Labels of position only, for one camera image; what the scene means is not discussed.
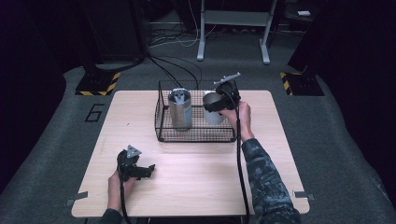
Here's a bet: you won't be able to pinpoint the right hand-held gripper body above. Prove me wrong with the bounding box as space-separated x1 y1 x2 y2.
213 71 242 111

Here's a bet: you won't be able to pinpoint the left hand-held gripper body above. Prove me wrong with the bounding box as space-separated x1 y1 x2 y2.
116 144 143 182

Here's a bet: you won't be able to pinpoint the steel mug with handle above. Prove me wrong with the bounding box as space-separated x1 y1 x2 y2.
202 90 227 126

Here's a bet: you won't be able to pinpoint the black wire mesh basket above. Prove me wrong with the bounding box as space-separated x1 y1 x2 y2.
154 79 242 144

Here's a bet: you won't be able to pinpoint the steel tumbler with lid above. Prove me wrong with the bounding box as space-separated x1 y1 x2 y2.
167 88 193 131

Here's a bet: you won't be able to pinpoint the person's right hand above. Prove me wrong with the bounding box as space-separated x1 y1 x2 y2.
220 101 255 143

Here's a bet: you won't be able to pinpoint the person's left hand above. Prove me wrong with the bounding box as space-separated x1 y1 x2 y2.
106 170 136 213

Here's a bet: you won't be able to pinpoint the grey tape strip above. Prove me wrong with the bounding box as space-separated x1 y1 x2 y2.
64 190 90 207
292 189 316 202

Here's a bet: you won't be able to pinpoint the hazard striped stand base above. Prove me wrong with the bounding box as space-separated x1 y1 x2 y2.
75 70 121 97
278 71 326 97

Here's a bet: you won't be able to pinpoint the black cabinet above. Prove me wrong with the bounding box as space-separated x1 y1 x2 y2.
81 0 148 64

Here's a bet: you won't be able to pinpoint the dark curtain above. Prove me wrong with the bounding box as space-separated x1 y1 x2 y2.
287 0 396 203
0 0 94 192

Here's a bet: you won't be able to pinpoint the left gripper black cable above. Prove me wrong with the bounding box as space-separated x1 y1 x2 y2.
118 161 134 224

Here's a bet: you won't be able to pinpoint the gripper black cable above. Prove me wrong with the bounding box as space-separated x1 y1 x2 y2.
118 161 134 224
228 88 252 224

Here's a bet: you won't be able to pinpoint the white metal desk frame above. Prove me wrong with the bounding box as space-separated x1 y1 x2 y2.
196 0 278 65

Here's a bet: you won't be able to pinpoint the black floor cables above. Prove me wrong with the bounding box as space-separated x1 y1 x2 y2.
147 53 204 91

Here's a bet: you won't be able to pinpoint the white floor cable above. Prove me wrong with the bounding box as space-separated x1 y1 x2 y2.
148 0 219 49

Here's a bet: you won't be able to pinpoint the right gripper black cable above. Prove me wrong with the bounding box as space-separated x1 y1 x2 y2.
228 88 252 224

